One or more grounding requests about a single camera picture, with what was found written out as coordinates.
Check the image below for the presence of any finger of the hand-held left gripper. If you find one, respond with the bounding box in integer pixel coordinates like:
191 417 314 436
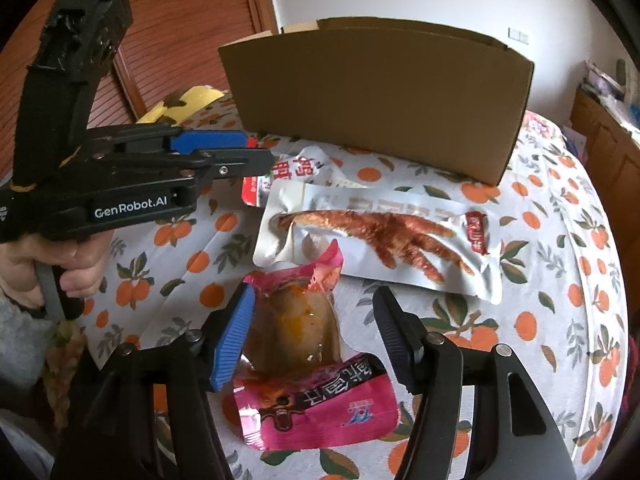
89 126 250 155
106 147 276 196

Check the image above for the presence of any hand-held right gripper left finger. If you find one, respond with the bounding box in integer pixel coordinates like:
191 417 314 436
50 284 257 480

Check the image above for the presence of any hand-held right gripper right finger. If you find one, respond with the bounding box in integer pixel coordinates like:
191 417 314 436
372 286 579 480

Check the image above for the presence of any red and white snack packet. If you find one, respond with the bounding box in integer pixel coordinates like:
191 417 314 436
241 146 351 209

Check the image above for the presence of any pink snack packet black label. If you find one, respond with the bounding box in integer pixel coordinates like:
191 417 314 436
232 240 401 453

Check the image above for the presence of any brown cardboard box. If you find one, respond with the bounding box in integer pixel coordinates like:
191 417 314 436
218 17 536 187

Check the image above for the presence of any person's left hand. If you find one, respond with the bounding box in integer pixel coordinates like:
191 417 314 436
0 232 114 311

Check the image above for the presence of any yellow plush pillow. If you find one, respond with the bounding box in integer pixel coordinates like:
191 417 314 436
135 86 226 126

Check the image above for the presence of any white chicken foot snack packet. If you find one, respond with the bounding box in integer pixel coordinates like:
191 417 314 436
252 180 504 306

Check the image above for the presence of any orange print bed sheet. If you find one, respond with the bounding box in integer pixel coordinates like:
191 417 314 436
75 90 632 480

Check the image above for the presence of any brown wooden wardrobe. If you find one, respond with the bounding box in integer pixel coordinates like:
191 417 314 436
0 0 279 181

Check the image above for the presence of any brown patterned cloth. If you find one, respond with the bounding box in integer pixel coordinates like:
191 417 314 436
42 317 94 433

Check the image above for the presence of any floral blanket navy trim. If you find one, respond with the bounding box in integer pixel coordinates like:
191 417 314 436
520 109 583 158

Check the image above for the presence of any wooden counter cabinet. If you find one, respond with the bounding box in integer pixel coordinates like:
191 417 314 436
570 85 640 206

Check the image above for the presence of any white box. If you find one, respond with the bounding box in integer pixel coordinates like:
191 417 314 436
582 59 626 102

